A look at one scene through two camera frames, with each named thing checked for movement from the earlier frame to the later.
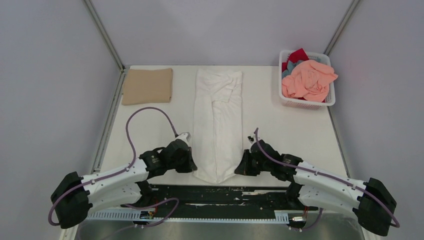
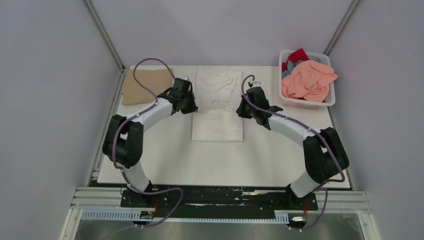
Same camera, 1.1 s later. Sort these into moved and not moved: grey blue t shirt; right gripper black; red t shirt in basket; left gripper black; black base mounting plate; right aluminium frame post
Moved: right gripper black; left gripper black
Not moved: red t shirt in basket; grey blue t shirt; black base mounting plate; right aluminium frame post
